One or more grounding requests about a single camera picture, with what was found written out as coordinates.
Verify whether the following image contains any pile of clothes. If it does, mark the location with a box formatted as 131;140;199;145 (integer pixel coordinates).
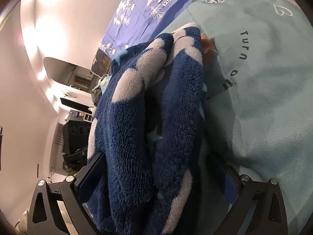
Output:
91;74;112;107

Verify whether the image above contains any navy fleece patterned garment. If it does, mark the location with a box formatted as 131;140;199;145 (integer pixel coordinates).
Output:
87;23;205;234

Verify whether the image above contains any black dresser with shelves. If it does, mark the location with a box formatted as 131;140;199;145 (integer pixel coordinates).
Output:
60;98;93;173

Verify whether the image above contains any dark printed cushion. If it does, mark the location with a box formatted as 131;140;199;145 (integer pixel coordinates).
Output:
91;48;111;78

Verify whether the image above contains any wall mirror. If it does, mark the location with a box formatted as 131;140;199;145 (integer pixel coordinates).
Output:
43;57;99;93

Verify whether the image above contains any purple tree-print bedsheet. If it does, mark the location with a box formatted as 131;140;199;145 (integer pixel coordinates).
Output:
97;0;191;58

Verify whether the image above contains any teal printed blanket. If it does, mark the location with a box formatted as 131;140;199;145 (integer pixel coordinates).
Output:
167;0;312;234

